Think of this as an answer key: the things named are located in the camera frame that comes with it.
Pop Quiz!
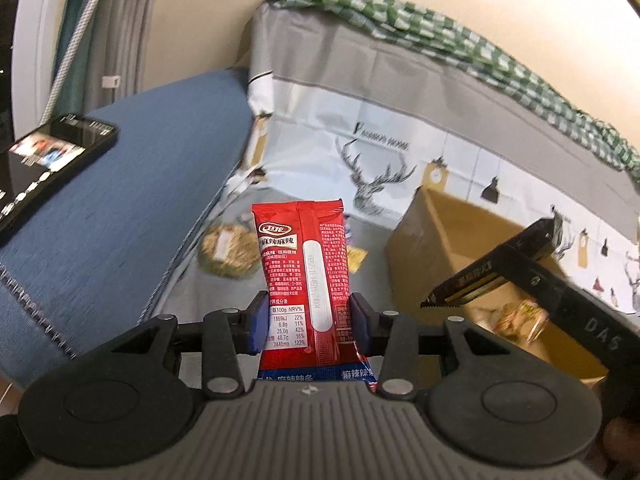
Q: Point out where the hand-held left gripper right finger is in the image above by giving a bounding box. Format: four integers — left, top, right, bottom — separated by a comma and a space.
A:
348, 292, 503, 399

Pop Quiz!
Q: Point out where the white checked strap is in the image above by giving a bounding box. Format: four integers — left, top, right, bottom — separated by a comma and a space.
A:
40, 0, 117, 124

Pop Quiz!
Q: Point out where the red snack packet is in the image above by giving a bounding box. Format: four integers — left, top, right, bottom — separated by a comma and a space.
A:
250, 199, 379, 394

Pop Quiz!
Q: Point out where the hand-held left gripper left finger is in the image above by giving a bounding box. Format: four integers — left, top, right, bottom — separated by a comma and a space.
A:
107, 290, 271, 398

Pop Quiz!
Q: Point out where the black snack bar packet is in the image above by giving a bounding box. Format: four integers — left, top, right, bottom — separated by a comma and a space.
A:
421, 212, 567, 312

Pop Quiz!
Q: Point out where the green checked cloth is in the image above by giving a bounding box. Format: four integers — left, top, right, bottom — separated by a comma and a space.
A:
265, 0, 640, 184

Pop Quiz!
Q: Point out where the black smartphone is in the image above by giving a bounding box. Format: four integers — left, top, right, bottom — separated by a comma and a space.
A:
0, 114, 120, 247

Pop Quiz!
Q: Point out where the clear packet of grains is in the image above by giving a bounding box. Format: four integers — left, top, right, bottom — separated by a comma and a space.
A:
200, 222, 259, 279

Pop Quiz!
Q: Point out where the grey curtain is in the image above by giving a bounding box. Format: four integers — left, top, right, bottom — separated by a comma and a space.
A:
82, 0, 166, 111

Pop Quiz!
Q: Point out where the grey deer printed sheet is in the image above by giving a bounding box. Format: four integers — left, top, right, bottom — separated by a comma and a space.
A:
135, 2, 640, 396

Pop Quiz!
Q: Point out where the brown cardboard box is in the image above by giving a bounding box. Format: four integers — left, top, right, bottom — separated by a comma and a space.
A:
384, 186, 640, 392

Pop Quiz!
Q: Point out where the teal curtain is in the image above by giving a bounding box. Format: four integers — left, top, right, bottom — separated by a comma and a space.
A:
52, 0, 108, 117

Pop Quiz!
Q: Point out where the plain yellow snack packet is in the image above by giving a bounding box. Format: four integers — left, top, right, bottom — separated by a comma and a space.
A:
345, 246, 367, 274

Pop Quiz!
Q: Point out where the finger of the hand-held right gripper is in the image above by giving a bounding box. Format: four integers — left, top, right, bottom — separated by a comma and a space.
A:
497, 245, 577, 312

